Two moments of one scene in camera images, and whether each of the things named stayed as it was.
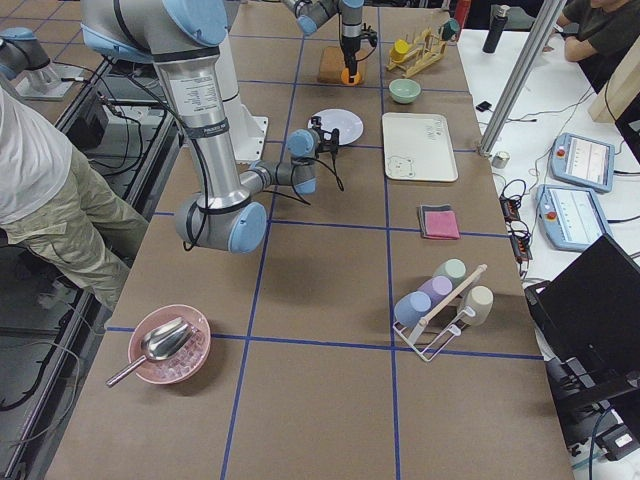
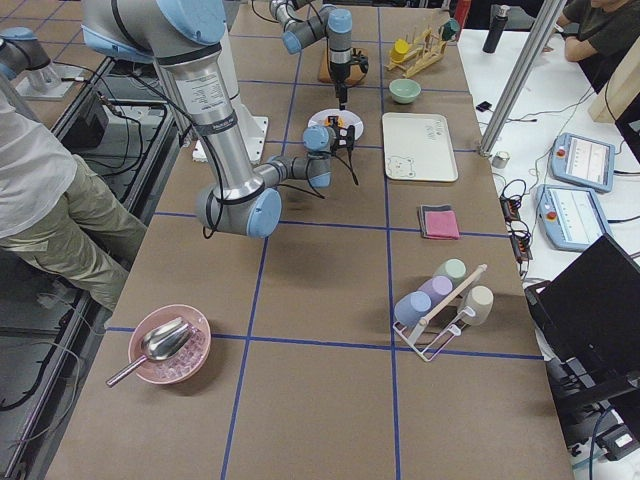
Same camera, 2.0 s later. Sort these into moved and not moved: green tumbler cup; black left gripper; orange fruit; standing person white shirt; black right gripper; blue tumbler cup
Moved: orange fruit; black left gripper
Not moved: green tumbler cup; standing person white shirt; blue tumbler cup; black right gripper
